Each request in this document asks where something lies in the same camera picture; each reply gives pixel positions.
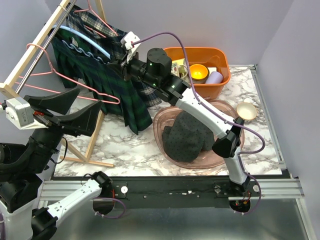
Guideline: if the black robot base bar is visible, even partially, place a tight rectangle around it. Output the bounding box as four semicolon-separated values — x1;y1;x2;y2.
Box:
100;176;259;209

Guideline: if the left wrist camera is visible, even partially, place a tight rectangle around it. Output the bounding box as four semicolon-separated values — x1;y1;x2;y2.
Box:
1;96;35;130

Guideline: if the wooden clothes rack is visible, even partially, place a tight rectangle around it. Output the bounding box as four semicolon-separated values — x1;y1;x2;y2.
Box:
0;0;116;168

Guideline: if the pale green mug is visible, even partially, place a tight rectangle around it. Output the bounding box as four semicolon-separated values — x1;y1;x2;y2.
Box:
175;58;188;79

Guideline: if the light blue plastic hanger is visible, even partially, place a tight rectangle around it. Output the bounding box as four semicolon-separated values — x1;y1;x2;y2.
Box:
51;25;112;65

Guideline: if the grey dotted skirt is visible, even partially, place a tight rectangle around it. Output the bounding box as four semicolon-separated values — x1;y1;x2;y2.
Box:
162;111;215;163

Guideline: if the small white ceramic bowl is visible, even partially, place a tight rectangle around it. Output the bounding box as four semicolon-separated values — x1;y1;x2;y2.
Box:
236;102;258;121

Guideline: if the cat pattern ceramic mug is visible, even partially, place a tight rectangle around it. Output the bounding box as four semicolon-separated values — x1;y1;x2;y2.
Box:
171;62;180;77

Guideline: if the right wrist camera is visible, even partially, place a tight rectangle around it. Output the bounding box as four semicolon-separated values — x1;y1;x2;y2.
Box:
120;31;140;64

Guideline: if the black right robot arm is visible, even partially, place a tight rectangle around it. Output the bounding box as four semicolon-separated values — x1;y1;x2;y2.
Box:
110;48;251;196

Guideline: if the yellow bowl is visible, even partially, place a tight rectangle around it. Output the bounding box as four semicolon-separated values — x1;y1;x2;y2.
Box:
189;64;210;84

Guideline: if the lavender plastic cup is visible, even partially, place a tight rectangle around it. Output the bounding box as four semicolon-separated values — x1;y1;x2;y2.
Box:
205;71;224;84

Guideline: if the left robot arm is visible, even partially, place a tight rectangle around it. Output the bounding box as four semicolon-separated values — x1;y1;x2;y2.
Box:
0;88;112;240

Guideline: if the pink wire hanger with plaid skirt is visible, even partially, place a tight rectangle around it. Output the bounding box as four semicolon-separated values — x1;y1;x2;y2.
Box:
74;0;119;37

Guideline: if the transparent pink plastic tray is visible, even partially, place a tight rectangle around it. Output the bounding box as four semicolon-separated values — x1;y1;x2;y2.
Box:
153;98;238;169

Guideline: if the dark green plaid skirt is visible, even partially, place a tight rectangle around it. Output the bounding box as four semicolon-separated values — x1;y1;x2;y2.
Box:
51;27;153;135

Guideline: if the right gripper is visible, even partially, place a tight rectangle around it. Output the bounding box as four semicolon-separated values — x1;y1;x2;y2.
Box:
105;49;159;89

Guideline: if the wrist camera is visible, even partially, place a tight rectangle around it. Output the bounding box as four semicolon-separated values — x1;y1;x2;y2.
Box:
120;31;140;64
1;96;35;130

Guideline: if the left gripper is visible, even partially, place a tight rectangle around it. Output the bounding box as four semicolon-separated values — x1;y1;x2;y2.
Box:
24;86;104;173

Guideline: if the orange plastic tub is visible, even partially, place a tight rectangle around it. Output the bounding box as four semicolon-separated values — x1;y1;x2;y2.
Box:
162;46;231;101

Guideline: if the navy white plaid skirt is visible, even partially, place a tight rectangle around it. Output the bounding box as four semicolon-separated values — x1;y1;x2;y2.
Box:
66;5;162;107

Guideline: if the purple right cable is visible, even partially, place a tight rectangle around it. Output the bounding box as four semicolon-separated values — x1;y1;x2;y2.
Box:
132;31;266;216

